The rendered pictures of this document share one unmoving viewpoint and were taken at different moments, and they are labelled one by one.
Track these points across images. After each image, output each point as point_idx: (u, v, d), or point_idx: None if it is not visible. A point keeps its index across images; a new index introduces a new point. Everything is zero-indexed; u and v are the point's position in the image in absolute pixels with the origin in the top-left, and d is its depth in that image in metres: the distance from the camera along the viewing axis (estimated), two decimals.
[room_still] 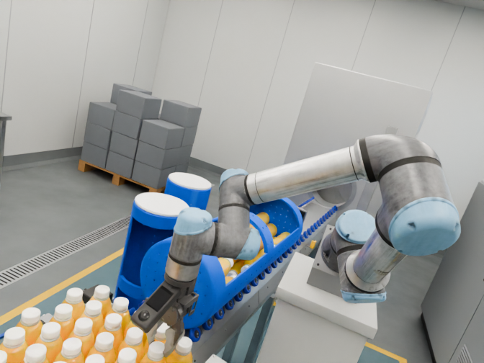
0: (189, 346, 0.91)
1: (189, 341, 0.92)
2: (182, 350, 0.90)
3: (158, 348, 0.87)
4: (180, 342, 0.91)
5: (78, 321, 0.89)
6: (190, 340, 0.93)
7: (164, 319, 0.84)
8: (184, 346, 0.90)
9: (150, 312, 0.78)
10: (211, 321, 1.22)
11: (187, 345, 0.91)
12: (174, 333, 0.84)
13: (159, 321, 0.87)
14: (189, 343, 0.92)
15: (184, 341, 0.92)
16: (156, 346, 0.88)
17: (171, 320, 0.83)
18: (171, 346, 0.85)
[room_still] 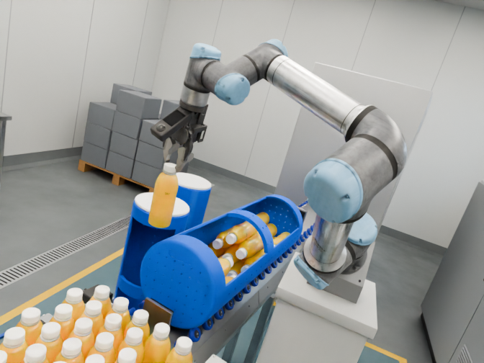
0: (189, 346, 0.91)
1: (189, 341, 0.92)
2: (182, 350, 0.90)
3: (171, 165, 1.09)
4: (180, 342, 0.91)
5: (78, 321, 0.89)
6: (190, 340, 0.93)
7: (177, 139, 1.04)
8: (184, 346, 0.90)
9: (166, 126, 0.97)
10: (211, 321, 1.22)
11: (187, 345, 0.91)
12: (184, 150, 1.04)
13: (173, 142, 1.07)
14: (189, 343, 0.92)
15: (184, 341, 0.92)
16: (170, 164, 1.09)
17: (183, 139, 1.03)
18: (181, 161, 1.06)
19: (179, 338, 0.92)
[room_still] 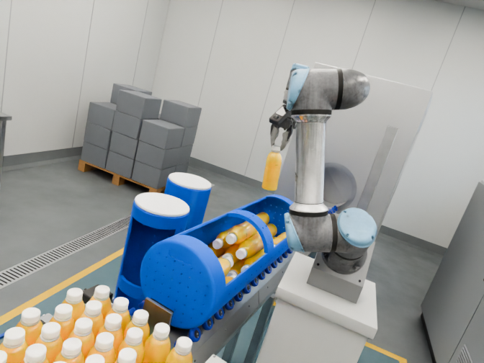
0: (189, 346, 0.91)
1: (189, 341, 0.92)
2: (182, 350, 0.90)
3: (277, 146, 1.62)
4: (180, 342, 0.91)
5: (78, 321, 0.89)
6: (190, 340, 0.93)
7: (282, 126, 1.58)
8: (184, 346, 0.90)
9: (279, 116, 1.52)
10: (211, 321, 1.22)
11: (187, 345, 0.91)
12: (288, 133, 1.58)
13: (278, 130, 1.61)
14: (189, 343, 0.92)
15: (184, 341, 0.92)
16: (276, 145, 1.62)
17: (287, 125, 1.57)
18: (285, 141, 1.59)
19: (179, 338, 0.92)
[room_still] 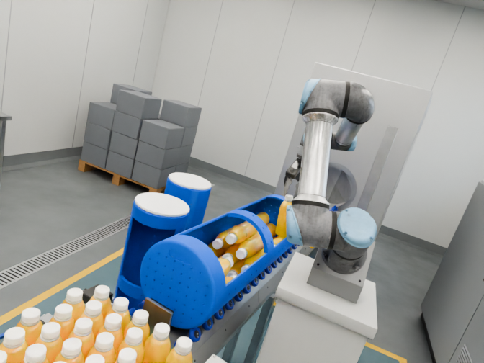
0: (189, 346, 0.91)
1: (189, 341, 0.92)
2: (182, 350, 0.90)
3: (290, 196, 1.74)
4: (180, 342, 0.91)
5: (78, 321, 0.89)
6: (190, 340, 0.93)
7: (296, 178, 1.71)
8: (184, 346, 0.90)
9: (294, 169, 1.65)
10: (211, 321, 1.22)
11: (187, 345, 0.91)
12: None
13: (292, 181, 1.74)
14: (189, 343, 0.92)
15: (184, 341, 0.92)
16: (289, 195, 1.75)
17: None
18: (298, 191, 1.72)
19: (179, 338, 0.92)
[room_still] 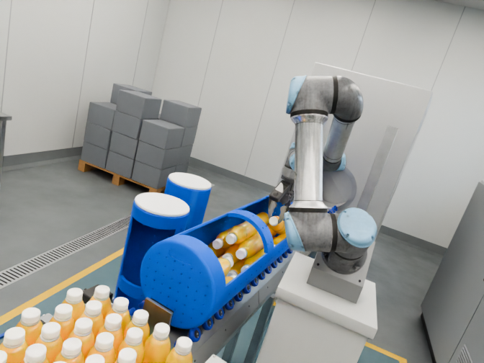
0: (189, 346, 0.91)
1: (189, 341, 0.92)
2: (182, 350, 0.90)
3: (274, 221, 1.64)
4: (180, 342, 0.91)
5: (78, 321, 0.89)
6: (190, 340, 0.93)
7: (281, 201, 1.62)
8: (184, 346, 0.90)
9: (278, 192, 1.56)
10: (211, 321, 1.22)
11: (187, 345, 0.91)
12: (286, 207, 1.62)
13: (276, 204, 1.64)
14: (189, 343, 0.92)
15: (184, 341, 0.92)
16: (272, 220, 1.65)
17: (285, 200, 1.61)
18: (283, 215, 1.63)
19: (179, 338, 0.92)
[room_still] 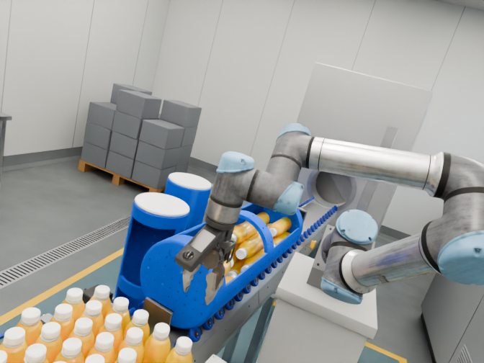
0: (189, 346, 0.91)
1: (189, 341, 0.92)
2: (182, 350, 0.90)
3: (272, 233, 1.70)
4: (180, 342, 0.91)
5: (78, 321, 0.89)
6: (190, 340, 0.93)
7: (204, 263, 0.85)
8: (184, 346, 0.90)
9: (194, 252, 0.79)
10: (211, 321, 1.22)
11: (187, 345, 0.91)
12: (215, 276, 0.85)
13: (197, 266, 0.88)
14: (189, 343, 0.92)
15: (184, 341, 0.92)
16: (271, 232, 1.71)
17: (212, 263, 0.84)
18: (212, 290, 0.86)
19: (179, 338, 0.92)
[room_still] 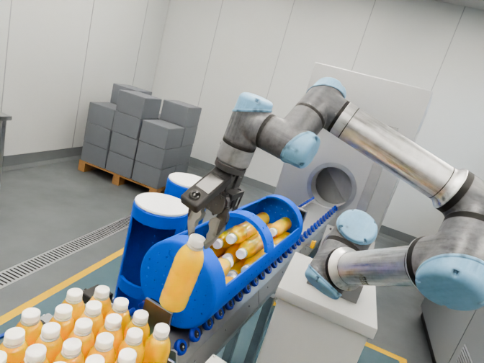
0: (202, 241, 0.85)
1: (203, 238, 0.87)
2: (195, 245, 0.84)
3: (272, 233, 1.70)
4: (193, 237, 0.85)
5: (78, 321, 0.89)
6: (204, 238, 0.87)
7: (209, 207, 0.82)
8: (198, 240, 0.85)
9: (200, 193, 0.76)
10: (211, 321, 1.22)
11: (201, 240, 0.85)
12: (219, 222, 0.82)
13: (203, 212, 0.85)
14: (203, 239, 0.86)
15: (196, 237, 0.86)
16: (271, 232, 1.71)
17: (217, 208, 0.81)
18: (213, 235, 0.83)
19: (192, 234, 0.86)
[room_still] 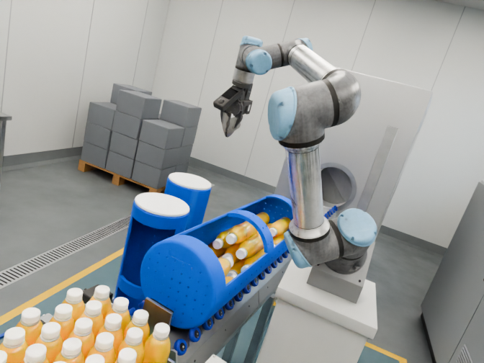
0: None
1: None
2: None
3: (272, 233, 1.70)
4: None
5: (78, 321, 0.89)
6: None
7: (231, 111, 1.35)
8: None
9: (224, 99, 1.28)
10: (211, 321, 1.22)
11: None
12: (236, 119, 1.35)
13: (229, 116, 1.37)
14: None
15: None
16: (271, 232, 1.71)
17: (236, 111, 1.34)
18: (232, 128, 1.37)
19: None
